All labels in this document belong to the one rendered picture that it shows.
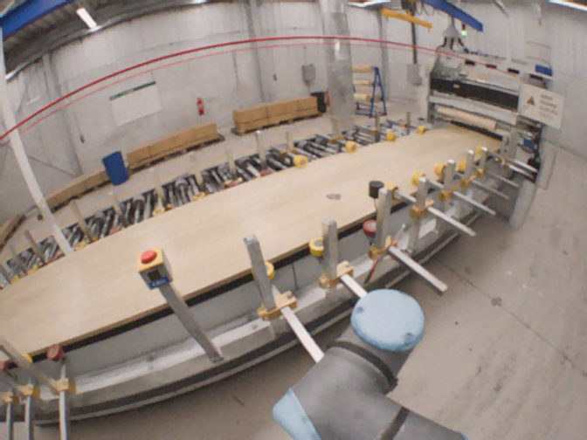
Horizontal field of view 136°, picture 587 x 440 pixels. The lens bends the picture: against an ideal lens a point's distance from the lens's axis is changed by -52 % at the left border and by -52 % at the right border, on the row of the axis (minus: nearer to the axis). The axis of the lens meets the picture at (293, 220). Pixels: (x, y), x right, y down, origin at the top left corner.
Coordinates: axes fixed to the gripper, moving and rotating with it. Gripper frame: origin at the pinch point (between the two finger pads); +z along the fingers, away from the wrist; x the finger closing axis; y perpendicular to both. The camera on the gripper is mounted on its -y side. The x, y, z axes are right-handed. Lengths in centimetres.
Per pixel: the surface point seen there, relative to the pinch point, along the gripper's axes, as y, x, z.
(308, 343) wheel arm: -21.7, 0.0, 8.8
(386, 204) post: -38, 46, -15
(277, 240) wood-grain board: -67, 13, 4
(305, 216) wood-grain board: -74, 32, 4
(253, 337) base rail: -42, -13, 24
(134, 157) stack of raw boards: -620, -111, 54
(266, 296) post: -39.1, -3.9, 0.1
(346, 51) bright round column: -338, 296, -90
